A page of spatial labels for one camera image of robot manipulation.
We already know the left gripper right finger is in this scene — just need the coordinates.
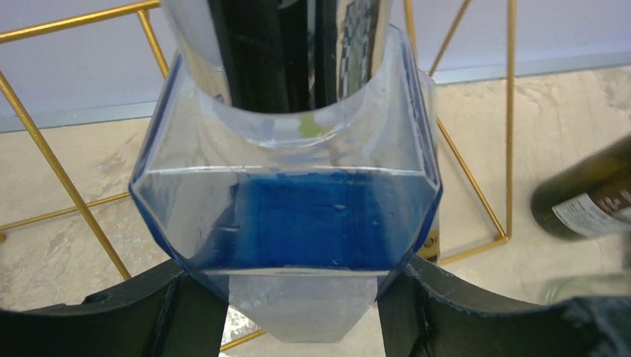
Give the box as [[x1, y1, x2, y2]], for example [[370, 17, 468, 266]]
[[377, 257, 630, 356]]

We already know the dark green wine bottle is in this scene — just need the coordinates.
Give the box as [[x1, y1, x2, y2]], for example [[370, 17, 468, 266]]
[[531, 136, 630, 239]]

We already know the clear bottle dark label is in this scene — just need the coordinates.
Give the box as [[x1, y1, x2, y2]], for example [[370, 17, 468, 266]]
[[538, 271, 630, 305]]

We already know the gold wire wine rack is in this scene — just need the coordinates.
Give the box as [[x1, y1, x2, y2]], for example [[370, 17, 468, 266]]
[[0, 0, 518, 352]]

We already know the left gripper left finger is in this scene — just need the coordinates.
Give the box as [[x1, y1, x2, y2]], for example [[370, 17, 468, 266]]
[[1, 260, 228, 356]]

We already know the tall blue gradient bottle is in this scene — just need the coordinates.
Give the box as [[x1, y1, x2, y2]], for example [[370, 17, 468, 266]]
[[129, 1, 443, 343]]

